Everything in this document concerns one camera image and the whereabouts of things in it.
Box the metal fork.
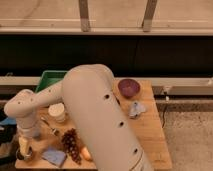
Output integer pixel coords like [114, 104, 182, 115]
[41, 117, 59, 136]

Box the purple bowl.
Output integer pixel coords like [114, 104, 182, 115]
[118, 79, 140, 98]

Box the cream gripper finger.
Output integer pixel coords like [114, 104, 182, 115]
[19, 136, 30, 155]

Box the yellow apple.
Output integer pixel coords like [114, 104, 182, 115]
[81, 147, 92, 161]

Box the green plastic tray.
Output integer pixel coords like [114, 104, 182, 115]
[35, 70, 66, 92]

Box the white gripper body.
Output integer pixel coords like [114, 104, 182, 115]
[17, 123, 40, 138]

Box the crumpled blue cloth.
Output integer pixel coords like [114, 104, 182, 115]
[128, 101, 146, 119]

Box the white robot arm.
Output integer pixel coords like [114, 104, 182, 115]
[4, 64, 154, 171]

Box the metal cup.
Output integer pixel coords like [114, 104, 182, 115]
[16, 148, 33, 162]

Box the white cup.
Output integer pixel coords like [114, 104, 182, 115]
[48, 103, 65, 123]

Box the blue sponge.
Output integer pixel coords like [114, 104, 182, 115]
[42, 146, 67, 167]

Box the bunch of dark grapes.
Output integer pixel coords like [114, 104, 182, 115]
[62, 128, 81, 165]

